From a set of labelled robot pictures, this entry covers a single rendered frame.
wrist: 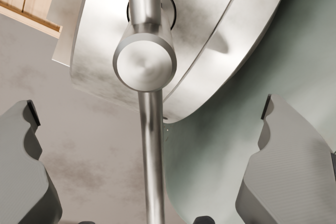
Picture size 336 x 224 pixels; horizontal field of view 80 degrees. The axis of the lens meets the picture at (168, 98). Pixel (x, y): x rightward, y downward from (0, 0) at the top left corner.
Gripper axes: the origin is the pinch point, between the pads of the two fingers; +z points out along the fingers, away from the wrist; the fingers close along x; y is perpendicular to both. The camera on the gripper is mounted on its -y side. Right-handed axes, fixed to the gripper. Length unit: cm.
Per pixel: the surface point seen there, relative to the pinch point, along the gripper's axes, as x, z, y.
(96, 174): -61, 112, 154
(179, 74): 2.1, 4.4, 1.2
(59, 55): -12.4, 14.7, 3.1
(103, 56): -4.0, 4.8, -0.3
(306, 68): 12.4, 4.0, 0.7
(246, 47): 7.1, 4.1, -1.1
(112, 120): -39, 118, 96
